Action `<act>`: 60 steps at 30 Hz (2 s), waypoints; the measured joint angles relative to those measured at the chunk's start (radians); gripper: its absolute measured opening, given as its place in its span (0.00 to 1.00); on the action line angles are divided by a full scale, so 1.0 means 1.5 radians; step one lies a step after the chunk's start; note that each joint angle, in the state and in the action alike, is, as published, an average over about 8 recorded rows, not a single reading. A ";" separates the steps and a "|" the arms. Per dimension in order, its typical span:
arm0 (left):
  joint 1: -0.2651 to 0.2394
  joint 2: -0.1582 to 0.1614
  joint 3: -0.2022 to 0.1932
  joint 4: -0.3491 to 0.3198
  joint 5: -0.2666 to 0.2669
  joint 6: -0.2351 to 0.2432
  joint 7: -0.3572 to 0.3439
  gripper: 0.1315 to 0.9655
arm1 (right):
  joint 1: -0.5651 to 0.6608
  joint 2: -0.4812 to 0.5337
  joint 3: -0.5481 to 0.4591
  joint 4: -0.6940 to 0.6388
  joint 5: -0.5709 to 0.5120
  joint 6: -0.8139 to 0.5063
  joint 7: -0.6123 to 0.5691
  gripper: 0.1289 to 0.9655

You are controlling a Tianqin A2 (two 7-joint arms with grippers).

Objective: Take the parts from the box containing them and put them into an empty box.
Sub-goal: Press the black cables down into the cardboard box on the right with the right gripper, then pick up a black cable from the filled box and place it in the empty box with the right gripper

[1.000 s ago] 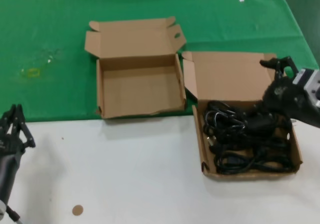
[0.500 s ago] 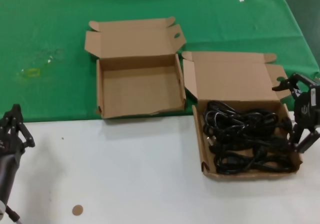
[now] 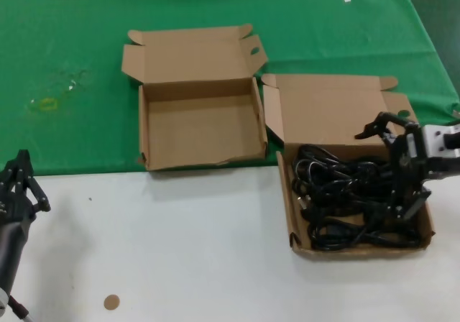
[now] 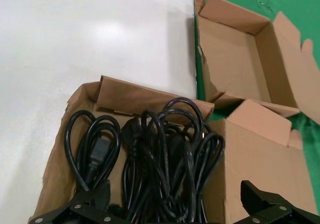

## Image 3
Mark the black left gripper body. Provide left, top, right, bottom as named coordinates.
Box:
left=0, top=187, right=37, bottom=230

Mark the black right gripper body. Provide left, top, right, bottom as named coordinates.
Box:
left=390, top=124, right=438, bottom=208

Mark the cable with silver connector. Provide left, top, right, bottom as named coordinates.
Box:
left=6, top=293, right=34, bottom=322

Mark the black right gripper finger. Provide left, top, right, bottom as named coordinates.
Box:
left=354, top=111, right=411, bottom=147
left=387, top=190, right=432, bottom=223

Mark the green tablecloth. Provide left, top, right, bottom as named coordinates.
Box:
left=0, top=0, right=460, bottom=179

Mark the open cardboard box with round hole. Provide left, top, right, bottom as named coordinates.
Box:
left=261, top=73, right=436, bottom=262

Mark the shallow open cardboard box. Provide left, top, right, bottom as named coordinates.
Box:
left=121, top=23, right=270, bottom=173

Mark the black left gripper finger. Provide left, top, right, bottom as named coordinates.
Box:
left=21, top=149, right=52, bottom=214
left=0, top=149, right=23, bottom=193

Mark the black power cable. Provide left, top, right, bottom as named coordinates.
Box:
left=307, top=210, right=382, bottom=250
left=291, top=144, right=360, bottom=213
left=354, top=162, right=423, bottom=249

